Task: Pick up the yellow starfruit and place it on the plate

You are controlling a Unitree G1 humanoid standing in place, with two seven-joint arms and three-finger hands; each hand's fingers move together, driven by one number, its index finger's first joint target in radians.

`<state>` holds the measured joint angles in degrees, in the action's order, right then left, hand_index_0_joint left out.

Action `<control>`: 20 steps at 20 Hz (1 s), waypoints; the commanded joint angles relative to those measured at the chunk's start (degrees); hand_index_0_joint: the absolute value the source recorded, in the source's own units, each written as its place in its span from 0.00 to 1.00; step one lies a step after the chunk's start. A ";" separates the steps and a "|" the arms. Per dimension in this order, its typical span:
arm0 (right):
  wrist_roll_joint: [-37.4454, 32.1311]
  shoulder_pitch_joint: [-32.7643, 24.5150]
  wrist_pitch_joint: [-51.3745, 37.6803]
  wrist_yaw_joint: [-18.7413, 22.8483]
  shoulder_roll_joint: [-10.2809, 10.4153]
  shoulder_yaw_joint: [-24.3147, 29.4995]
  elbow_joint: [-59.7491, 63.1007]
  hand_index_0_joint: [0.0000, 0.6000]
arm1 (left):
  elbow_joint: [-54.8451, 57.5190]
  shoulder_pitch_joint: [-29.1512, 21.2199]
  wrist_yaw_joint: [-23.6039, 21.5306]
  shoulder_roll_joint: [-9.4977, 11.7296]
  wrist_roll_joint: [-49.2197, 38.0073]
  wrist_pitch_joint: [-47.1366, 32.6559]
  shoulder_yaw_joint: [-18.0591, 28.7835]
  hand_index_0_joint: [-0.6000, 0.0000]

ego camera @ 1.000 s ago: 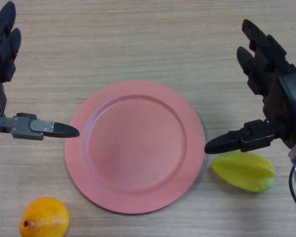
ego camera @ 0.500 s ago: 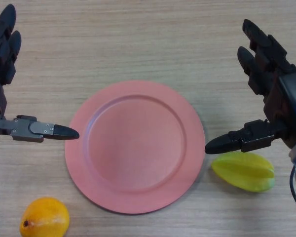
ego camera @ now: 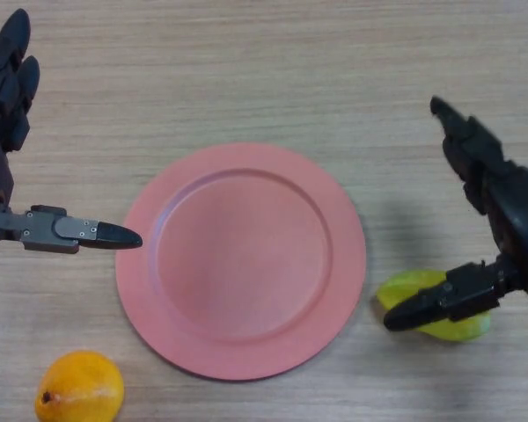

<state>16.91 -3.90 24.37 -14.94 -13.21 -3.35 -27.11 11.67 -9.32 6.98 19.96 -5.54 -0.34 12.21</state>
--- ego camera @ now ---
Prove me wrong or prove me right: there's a pink round plate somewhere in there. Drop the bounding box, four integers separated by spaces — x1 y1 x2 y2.
114 142 367 382

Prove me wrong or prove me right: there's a yellow starfruit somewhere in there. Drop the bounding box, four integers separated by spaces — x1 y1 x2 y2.
376 268 493 343

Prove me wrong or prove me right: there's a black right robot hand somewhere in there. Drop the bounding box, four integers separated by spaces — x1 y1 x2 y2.
382 95 528 333

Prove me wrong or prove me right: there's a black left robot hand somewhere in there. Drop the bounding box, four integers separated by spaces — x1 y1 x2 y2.
0 8 143 260

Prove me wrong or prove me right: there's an orange pear-shaped fruit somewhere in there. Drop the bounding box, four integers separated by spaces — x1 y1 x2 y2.
33 350 126 422

